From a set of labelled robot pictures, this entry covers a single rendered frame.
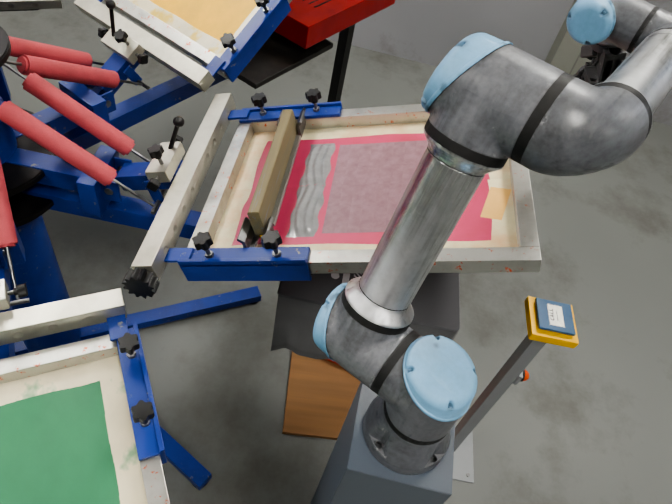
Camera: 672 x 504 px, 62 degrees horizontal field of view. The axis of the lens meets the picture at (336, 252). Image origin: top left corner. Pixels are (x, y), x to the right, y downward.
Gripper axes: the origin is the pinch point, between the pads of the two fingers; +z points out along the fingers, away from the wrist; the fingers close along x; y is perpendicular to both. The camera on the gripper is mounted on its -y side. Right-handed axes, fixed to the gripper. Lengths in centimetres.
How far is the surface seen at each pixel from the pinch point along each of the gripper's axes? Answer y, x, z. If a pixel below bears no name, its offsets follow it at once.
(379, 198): 5.8, -46.0, 16.5
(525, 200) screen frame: 11.8, -12.8, 11.9
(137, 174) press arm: 3, -109, 10
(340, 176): -3, -57, 17
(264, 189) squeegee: 13, -72, 7
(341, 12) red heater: -102, -70, 19
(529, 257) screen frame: 28.7, -13.4, 11.9
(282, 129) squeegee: -11, -72, 7
